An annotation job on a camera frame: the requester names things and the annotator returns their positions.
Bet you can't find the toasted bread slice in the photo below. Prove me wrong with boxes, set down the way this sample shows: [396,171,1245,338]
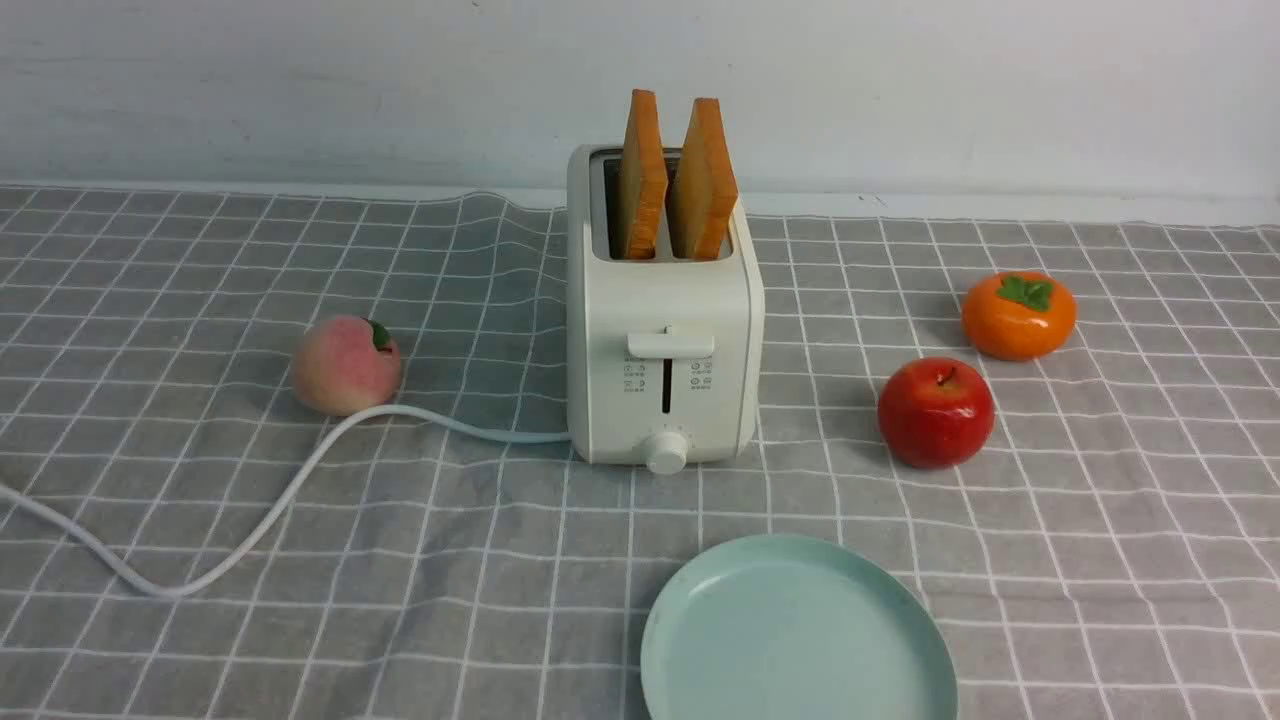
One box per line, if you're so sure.
[611,88,668,260]
[668,97,739,261]

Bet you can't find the orange persimmon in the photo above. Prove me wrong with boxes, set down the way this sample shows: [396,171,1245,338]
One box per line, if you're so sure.
[961,272,1076,363]

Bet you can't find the light green plate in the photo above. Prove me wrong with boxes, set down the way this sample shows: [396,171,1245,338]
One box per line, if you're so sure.
[639,534,959,719]

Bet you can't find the white power cord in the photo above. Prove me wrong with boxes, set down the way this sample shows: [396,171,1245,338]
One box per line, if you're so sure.
[0,404,572,600]

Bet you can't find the pink peach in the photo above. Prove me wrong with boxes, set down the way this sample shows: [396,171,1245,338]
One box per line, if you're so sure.
[291,314,402,416]

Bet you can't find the red apple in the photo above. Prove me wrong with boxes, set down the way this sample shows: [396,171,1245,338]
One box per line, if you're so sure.
[877,357,996,470]

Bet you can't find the grey checked tablecloth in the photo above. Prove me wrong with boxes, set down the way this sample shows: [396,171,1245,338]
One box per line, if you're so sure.
[1,184,1277,719]

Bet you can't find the white two-slot toaster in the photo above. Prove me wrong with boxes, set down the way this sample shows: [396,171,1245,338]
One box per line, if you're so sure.
[564,145,765,474]

